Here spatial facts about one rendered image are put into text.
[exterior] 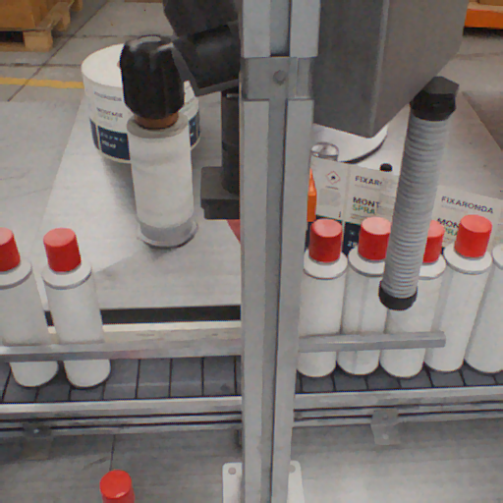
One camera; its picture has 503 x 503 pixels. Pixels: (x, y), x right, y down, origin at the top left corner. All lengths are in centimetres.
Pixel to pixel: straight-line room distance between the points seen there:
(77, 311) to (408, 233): 36
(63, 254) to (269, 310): 24
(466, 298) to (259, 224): 35
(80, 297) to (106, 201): 41
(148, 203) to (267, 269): 47
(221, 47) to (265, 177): 21
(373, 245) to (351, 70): 31
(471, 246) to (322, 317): 17
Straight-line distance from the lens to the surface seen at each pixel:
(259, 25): 39
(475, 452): 84
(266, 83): 41
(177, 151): 91
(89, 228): 105
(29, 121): 150
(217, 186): 70
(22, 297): 73
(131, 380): 81
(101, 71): 119
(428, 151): 51
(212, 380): 80
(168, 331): 81
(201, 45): 62
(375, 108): 41
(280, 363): 56
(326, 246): 67
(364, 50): 40
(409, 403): 81
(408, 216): 55
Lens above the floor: 149
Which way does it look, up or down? 38 degrees down
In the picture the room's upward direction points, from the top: straight up
